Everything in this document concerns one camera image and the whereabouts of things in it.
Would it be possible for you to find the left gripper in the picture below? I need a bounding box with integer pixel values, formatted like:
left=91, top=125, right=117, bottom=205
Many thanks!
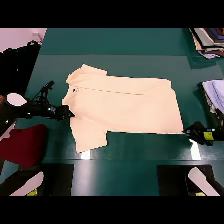
left=49, top=104, right=72, bottom=121

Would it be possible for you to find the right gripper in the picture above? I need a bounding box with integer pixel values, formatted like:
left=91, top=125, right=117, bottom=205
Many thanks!
left=191, top=121, right=217, bottom=146

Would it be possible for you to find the cream shirt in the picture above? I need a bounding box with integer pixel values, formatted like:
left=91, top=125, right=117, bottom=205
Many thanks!
left=61, top=63, right=185, bottom=154

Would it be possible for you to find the red garment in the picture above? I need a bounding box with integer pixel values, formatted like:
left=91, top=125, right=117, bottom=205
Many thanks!
left=0, top=123, right=49, bottom=169

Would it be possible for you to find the heap of clothes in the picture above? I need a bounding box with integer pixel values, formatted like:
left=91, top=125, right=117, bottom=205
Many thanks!
left=188, top=27, right=224, bottom=61

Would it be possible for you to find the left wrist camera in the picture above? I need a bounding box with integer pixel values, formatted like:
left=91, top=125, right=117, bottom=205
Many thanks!
left=32, top=80, right=56, bottom=105

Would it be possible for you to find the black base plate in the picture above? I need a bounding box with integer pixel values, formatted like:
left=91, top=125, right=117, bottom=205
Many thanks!
left=156, top=164, right=214, bottom=197
left=41, top=163, right=75, bottom=197

